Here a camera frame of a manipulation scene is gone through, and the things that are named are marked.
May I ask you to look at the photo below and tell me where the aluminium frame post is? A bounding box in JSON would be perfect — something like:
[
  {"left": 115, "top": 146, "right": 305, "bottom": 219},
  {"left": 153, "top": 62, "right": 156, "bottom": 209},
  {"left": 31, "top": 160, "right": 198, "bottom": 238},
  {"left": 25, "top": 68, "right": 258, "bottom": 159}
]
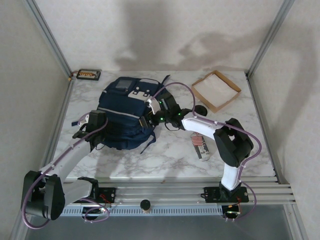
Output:
[
  {"left": 23, "top": 0, "right": 75, "bottom": 78},
  {"left": 246, "top": 0, "right": 296, "bottom": 78}
]

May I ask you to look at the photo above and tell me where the black round knob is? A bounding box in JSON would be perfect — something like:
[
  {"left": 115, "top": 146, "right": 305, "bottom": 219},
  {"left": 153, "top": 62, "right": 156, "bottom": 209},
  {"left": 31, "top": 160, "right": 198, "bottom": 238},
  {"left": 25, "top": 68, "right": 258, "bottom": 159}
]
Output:
[{"left": 139, "top": 199, "right": 152, "bottom": 215}]

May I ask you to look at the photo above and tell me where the brown cardboard tray box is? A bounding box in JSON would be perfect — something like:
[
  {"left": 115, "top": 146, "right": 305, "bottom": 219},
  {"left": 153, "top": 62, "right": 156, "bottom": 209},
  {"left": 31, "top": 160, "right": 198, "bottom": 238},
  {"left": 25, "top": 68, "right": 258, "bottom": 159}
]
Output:
[{"left": 191, "top": 70, "right": 243, "bottom": 114}]

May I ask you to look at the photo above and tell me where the black round disc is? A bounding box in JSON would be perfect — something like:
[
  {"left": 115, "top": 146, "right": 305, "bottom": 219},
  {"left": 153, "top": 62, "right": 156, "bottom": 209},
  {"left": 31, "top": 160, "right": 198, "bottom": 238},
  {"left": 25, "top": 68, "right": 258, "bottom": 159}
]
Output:
[{"left": 194, "top": 104, "right": 208, "bottom": 117}]

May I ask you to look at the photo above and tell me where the navy blue backpack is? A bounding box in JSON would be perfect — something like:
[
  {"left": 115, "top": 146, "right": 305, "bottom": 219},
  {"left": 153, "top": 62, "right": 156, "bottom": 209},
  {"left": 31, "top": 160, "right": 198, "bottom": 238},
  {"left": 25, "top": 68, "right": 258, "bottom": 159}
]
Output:
[{"left": 71, "top": 74, "right": 176, "bottom": 155}]

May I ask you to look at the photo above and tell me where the black box with orange pattern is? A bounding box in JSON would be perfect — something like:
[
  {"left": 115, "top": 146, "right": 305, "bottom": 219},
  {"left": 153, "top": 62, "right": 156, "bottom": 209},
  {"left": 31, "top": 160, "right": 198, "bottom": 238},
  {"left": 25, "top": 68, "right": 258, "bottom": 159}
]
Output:
[{"left": 76, "top": 69, "right": 102, "bottom": 82}]

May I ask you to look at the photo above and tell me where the flag print pencil case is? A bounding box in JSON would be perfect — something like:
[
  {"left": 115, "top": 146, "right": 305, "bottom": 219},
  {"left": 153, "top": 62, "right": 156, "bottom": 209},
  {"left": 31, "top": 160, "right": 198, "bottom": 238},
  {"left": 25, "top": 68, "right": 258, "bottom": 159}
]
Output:
[{"left": 190, "top": 131, "right": 212, "bottom": 162}]

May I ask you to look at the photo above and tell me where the aluminium frame side rail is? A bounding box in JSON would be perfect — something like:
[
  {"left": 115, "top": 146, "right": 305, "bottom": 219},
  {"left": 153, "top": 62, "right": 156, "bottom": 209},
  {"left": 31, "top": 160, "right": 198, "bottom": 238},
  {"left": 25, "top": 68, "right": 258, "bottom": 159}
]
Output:
[
  {"left": 42, "top": 77, "right": 75, "bottom": 173},
  {"left": 246, "top": 73, "right": 286, "bottom": 183}
]

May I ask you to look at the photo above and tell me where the white paper liner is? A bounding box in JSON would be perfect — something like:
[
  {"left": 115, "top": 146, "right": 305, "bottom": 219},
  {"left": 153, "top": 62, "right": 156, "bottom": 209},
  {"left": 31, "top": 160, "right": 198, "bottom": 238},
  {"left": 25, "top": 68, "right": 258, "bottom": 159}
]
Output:
[{"left": 196, "top": 74, "right": 237, "bottom": 107}]

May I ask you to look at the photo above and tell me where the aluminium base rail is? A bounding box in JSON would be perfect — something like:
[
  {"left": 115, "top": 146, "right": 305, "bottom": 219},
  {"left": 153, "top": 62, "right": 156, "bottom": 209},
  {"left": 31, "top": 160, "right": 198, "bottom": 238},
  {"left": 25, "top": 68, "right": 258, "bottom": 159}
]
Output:
[{"left": 23, "top": 176, "right": 298, "bottom": 207}]

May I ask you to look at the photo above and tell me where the small circuit board with LED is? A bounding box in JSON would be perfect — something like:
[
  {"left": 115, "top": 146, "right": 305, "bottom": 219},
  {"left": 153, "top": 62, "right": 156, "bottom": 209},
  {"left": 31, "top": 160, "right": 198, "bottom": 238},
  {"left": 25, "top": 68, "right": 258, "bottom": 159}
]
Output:
[
  {"left": 82, "top": 205, "right": 108, "bottom": 224},
  {"left": 221, "top": 204, "right": 243, "bottom": 223}
]

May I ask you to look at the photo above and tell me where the grey slotted cable duct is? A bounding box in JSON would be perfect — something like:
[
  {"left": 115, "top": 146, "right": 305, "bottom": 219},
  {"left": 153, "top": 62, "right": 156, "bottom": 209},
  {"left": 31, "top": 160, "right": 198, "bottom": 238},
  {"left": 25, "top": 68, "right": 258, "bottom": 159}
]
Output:
[{"left": 61, "top": 206, "right": 223, "bottom": 216}]

